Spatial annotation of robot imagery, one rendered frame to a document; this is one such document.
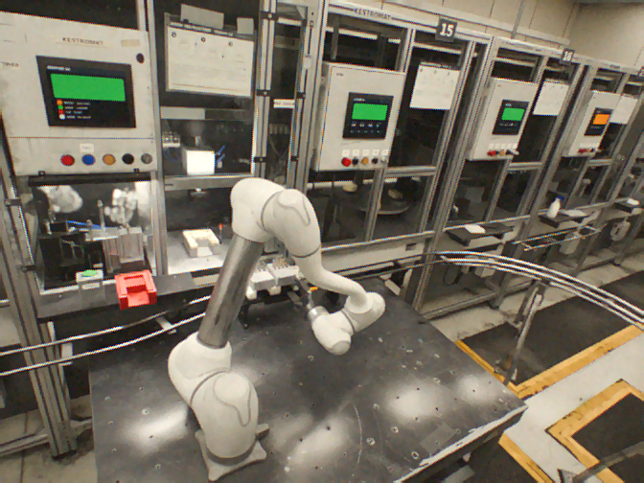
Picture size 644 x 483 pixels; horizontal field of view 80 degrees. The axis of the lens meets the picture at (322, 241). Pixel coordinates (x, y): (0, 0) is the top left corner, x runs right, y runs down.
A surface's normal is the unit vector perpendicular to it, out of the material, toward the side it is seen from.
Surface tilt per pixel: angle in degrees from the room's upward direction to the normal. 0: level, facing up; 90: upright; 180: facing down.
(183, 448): 0
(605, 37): 90
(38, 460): 0
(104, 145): 90
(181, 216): 90
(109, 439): 0
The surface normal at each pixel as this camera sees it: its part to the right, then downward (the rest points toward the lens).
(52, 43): 0.51, 0.44
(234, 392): 0.19, -0.84
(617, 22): -0.85, 0.13
